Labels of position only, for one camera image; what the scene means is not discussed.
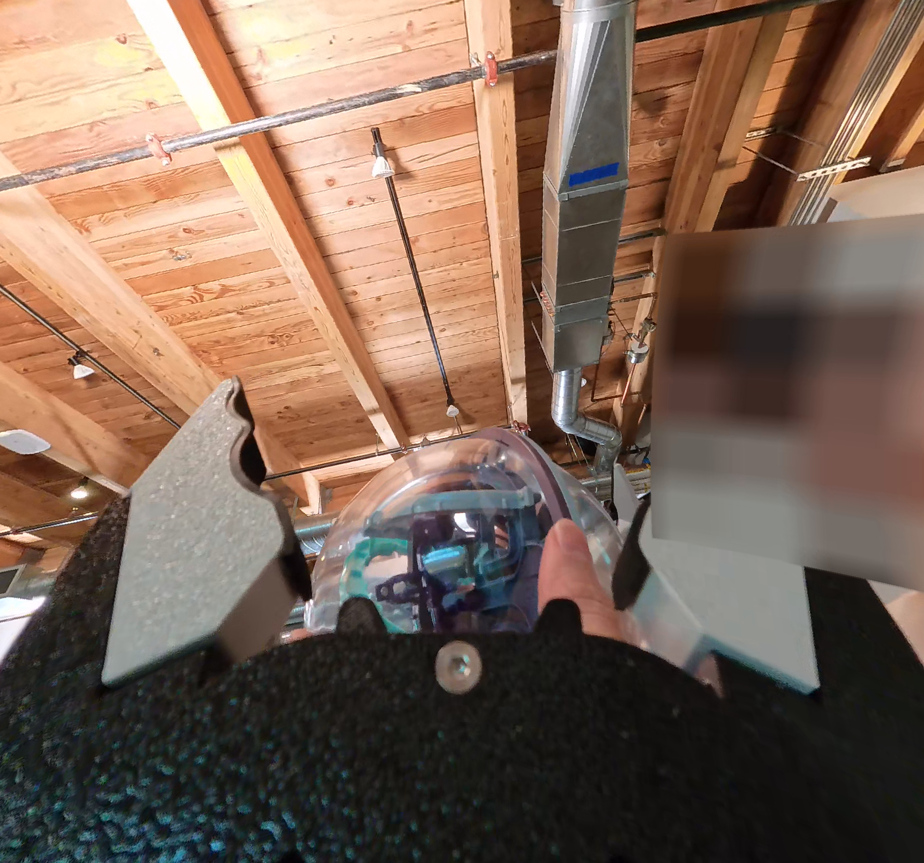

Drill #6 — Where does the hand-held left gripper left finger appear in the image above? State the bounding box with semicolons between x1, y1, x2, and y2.
100;375;313;688

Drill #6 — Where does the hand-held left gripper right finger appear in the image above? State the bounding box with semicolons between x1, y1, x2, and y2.
611;498;824;696

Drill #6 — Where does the clear maze ball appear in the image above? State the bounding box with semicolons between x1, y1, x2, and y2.
303;427;628;639

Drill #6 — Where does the round metal duct elbow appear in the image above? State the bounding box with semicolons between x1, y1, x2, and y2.
551;368;623;474

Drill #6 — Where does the person's left hand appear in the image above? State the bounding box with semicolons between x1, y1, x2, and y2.
538;519;642;647

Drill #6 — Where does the metal ceiling pipe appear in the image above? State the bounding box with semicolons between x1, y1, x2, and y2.
0;0;912;194

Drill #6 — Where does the metal conduit bundle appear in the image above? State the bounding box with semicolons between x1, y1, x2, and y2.
787;0;924;229

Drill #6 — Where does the black track light rail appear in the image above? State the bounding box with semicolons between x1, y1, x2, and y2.
370;127;463;420
0;284;181;431

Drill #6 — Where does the rectangular metal air duct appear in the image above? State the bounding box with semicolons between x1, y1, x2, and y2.
541;0;648;374

